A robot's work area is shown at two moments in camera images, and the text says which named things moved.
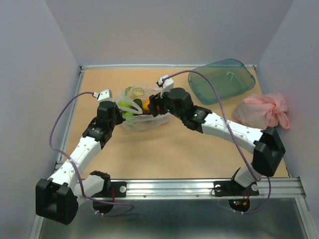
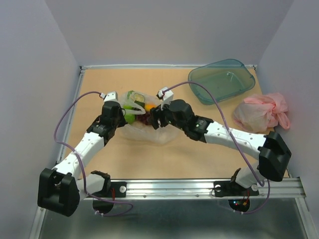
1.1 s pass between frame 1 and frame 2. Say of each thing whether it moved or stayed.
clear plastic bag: moved
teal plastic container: stayed
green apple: moved
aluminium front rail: stayed
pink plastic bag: stayed
